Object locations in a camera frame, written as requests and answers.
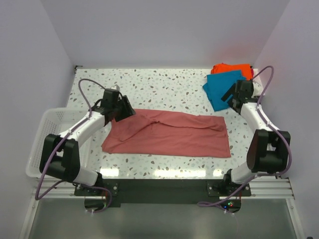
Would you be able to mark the folded magenta t shirt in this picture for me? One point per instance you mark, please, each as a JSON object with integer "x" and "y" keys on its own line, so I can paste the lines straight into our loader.
{"x": 252, "y": 73}

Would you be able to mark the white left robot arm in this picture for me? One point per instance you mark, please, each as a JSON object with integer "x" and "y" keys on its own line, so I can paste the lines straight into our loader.
{"x": 61, "y": 152}

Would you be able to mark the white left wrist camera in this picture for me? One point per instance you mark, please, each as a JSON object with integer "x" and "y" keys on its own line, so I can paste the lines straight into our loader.
{"x": 115, "y": 87}

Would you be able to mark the aluminium table frame rail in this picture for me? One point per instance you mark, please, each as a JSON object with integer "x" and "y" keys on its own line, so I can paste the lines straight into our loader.
{"x": 274, "y": 189}

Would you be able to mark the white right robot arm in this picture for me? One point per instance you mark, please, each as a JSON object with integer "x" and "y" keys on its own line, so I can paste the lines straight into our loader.
{"x": 242, "y": 174}

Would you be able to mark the white plastic basket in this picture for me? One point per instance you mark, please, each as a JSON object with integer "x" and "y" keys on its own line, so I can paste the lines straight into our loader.
{"x": 60, "y": 121}

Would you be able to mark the blue t shirt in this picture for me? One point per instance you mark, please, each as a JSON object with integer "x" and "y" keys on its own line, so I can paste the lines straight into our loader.
{"x": 218, "y": 84}

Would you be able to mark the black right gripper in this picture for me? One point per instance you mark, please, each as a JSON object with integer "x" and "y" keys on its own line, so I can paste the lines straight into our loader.
{"x": 230, "y": 91}

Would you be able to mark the folded orange t shirt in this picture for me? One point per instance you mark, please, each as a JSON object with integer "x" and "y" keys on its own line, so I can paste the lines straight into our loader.
{"x": 222, "y": 67}

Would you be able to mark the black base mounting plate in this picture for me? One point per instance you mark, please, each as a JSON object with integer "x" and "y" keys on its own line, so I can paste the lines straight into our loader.
{"x": 112, "y": 193}

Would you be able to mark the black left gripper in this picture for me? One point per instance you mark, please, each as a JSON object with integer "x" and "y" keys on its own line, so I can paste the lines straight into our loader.
{"x": 128, "y": 111}

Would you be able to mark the folded white t shirt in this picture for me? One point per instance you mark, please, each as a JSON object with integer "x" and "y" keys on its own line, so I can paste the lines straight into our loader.
{"x": 258, "y": 86}

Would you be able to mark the salmon pink t shirt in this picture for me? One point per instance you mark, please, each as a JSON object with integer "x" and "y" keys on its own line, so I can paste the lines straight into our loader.
{"x": 169, "y": 133}

